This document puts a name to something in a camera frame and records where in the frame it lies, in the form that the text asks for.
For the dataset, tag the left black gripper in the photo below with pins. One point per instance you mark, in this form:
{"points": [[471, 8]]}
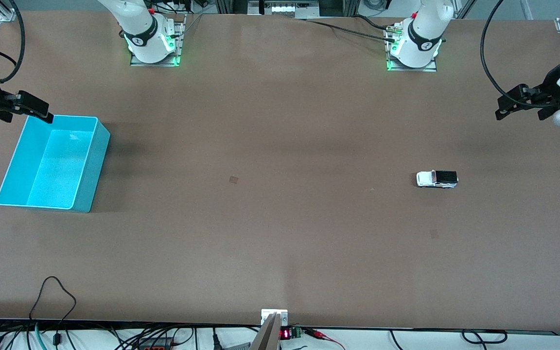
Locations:
{"points": [[550, 91]]}

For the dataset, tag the white jeep toy black roof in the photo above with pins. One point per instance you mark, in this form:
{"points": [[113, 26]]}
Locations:
{"points": [[428, 179]]}

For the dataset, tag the cyan plastic bin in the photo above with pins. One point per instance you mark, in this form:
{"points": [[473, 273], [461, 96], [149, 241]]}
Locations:
{"points": [[56, 165]]}

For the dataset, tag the metal equipment rack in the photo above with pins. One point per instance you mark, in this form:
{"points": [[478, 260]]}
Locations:
{"points": [[285, 8]]}

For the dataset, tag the red digit display module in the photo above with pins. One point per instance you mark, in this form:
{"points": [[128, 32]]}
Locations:
{"points": [[287, 333]]}

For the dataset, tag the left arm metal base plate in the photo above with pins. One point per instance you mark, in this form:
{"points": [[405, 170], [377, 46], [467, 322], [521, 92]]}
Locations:
{"points": [[430, 68]]}

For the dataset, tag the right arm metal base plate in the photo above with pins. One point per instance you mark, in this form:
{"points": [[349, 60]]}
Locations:
{"points": [[180, 53]]}

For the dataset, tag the grey camera mount bar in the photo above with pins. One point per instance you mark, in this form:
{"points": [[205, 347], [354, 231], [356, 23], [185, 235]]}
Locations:
{"points": [[268, 335]]}

